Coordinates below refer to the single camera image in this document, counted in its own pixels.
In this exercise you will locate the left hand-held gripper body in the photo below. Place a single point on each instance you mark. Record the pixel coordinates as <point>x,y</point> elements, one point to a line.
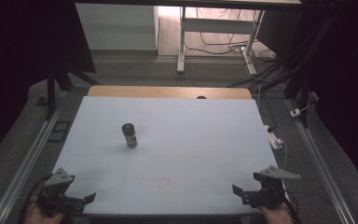
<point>57,189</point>

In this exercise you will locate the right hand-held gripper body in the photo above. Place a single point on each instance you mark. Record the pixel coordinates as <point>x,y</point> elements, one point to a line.
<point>268,193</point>

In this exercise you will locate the dark green lidded spice jar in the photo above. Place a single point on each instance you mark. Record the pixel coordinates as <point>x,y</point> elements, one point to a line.
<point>129,136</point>

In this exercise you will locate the person's right hand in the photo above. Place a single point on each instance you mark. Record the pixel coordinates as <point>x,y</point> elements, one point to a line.
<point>276,215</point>

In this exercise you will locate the person's left hand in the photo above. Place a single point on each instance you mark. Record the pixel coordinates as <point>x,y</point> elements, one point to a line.
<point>38,217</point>

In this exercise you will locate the white clip on table edge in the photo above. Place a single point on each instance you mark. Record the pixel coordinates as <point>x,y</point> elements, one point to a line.
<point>273,139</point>

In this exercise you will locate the white table mat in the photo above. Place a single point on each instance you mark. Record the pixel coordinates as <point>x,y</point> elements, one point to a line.
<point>174,149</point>

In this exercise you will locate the small white adapter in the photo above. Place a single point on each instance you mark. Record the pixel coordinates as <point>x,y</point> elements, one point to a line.
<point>295,112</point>

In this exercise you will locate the black tripod stand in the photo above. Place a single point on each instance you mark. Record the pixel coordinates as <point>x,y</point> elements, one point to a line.
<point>301,77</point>
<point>51,90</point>

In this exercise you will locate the wooden table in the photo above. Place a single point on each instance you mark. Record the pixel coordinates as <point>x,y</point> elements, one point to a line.
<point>155,92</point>

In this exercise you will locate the dark curtain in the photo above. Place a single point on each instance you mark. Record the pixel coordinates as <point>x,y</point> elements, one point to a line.
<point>348,93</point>
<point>18,62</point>

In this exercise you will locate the white cabinet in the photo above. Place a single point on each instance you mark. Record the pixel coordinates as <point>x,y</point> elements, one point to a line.
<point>118,28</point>

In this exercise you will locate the aluminium floor rail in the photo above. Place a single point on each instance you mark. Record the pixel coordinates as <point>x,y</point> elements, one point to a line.
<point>320,168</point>
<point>24,168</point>

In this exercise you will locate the black rectangular floor frame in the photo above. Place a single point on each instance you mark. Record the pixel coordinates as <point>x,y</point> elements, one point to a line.
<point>53,137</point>

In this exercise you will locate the white desk frame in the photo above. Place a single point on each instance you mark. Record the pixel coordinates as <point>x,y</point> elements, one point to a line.
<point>217,25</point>

